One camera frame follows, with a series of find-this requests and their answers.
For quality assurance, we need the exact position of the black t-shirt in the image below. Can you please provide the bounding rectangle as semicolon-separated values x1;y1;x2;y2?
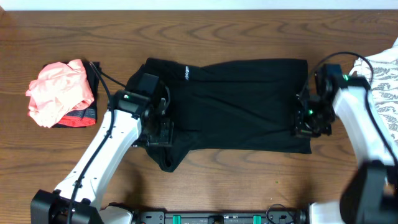
126;58;311;172

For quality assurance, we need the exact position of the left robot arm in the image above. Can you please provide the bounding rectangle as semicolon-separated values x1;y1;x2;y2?
30;89;171;223

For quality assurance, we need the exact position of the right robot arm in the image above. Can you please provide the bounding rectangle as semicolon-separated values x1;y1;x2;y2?
294;75;397;223

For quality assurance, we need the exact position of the black red folded garment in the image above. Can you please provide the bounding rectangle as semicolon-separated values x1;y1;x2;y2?
52;60;100;128

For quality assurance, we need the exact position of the white patterned garment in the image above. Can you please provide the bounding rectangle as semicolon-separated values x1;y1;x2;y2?
349;42;397;141

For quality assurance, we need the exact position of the pink crumpled garment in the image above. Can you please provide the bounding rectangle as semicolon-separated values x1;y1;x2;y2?
25;59;95;128

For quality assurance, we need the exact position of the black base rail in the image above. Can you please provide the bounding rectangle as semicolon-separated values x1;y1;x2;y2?
102;202;312;224

